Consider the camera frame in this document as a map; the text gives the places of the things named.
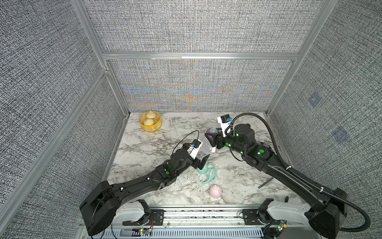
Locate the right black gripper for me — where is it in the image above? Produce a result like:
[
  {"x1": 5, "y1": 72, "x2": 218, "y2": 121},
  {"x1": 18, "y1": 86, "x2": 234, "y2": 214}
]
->
[{"x1": 206, "y1": 127, "x2": 249, "y2": 159}]

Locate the purple nipple collar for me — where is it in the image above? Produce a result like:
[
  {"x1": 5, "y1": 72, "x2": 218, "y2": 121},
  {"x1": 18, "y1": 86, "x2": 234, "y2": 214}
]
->
[{"x1": 205, "y1": 127, "x2": 222, "y2": 147}]

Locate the mint handle ring front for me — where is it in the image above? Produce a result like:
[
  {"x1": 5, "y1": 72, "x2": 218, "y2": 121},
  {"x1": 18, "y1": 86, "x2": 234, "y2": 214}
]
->
[{"x1": 200, "y1": 163, "x2": 218, "y2": 185}]

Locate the pink bottle cap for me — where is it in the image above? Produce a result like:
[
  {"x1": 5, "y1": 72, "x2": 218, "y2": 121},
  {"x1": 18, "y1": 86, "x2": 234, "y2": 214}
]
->
[{"x1": 209, "y1": 185, "x2": 222, "y2": 199}]

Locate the clear bottle front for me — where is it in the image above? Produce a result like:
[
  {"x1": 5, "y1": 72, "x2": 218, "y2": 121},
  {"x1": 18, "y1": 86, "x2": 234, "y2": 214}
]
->
[{"x1": 198, "y1": 139, "x2": 216, "y2": 156}]

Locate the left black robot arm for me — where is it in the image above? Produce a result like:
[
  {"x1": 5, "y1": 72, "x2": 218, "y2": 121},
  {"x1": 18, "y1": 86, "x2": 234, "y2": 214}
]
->
[{"x1": 79, "y1": 149, "x2": 209, "y2": 237}]

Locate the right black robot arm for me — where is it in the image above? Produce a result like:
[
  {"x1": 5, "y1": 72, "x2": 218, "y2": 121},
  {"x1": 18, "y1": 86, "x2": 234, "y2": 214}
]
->
[{"x1": 206, "y1": 123, "x2": 347, "y2": 239}]

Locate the mint bottle cap middle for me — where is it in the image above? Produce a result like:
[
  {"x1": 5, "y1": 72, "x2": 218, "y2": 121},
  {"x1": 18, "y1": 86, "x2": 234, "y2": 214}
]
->
[{"x1": 197, "y1": 164, "x2": 209, "y2": 175}]

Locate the yellow steamer basket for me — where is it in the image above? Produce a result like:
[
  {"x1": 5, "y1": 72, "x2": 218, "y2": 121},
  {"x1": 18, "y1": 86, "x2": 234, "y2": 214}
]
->
[{"x1": 139, "y1": 111, "x2": 162, "y2": 132}]

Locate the lower beige bun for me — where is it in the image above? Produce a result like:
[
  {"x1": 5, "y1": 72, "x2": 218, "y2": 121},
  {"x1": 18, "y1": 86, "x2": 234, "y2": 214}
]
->
[{"x1": 143, "y1": 118, "x2": 155, "y2": 126}]

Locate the beige bun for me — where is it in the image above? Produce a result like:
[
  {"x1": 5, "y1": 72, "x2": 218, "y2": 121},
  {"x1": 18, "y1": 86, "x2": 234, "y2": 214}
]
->
[
  {"x1": 145, "y1": 111, "x2": 157, "y2": 119},
  {"x1": 143, "y1": 118, "x2": 155, "y2": 126}
]

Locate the upper beige bun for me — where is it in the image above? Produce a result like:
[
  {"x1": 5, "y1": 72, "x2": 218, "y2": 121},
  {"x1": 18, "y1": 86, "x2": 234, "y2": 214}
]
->
[{"x1": 145, "y1": 111, "x2": 157, "y2": 119}]

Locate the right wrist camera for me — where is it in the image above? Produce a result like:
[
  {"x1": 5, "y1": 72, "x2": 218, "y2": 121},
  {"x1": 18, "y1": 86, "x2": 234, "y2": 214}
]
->
[{"x1": 217, "y1": 114, "x2": 232, "y2": 137}]

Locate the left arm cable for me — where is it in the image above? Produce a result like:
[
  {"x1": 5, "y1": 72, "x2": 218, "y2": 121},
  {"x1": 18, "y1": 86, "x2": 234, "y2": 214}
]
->
[{"x1": 172, "y1": 130, "x2": 200, "y2": 154}]

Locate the aluminium front rail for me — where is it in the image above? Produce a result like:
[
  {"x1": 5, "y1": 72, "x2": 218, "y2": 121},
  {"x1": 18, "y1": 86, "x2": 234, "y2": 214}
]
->
[{"x1": 77, "y1": 206, "x2": 329, "y2": 231}]

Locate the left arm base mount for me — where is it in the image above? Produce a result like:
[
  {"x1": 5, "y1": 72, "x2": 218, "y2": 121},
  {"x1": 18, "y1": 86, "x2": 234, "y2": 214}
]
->
[{"x1": 122, "y1": 209, "x2": 165, "y2": 227}]

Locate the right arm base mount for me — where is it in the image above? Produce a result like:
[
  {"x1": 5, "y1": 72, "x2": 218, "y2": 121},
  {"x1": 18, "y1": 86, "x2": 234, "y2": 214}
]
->
[{"x1": 241, "y1": 209, "x2": 284, "y2": 226}]

